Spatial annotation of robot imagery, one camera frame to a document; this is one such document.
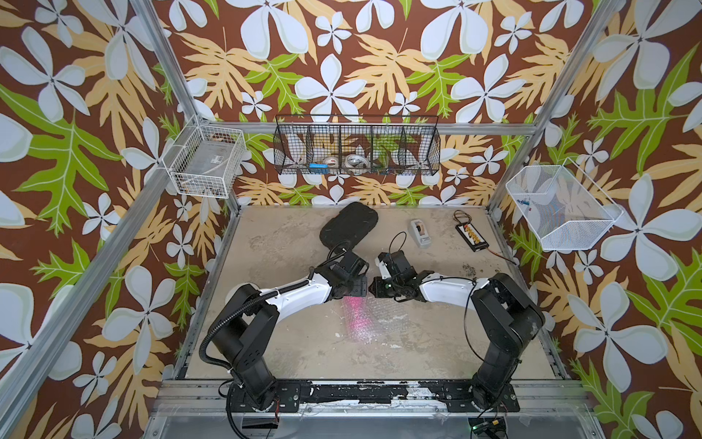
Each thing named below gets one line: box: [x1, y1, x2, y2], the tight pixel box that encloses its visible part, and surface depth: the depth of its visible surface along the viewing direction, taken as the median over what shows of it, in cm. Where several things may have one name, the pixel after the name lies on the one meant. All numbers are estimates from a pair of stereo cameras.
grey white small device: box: [410, 219, 433, 248], surface depth 109 cm
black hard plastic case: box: [319, 201, 379, 253], surface depth 110 cm
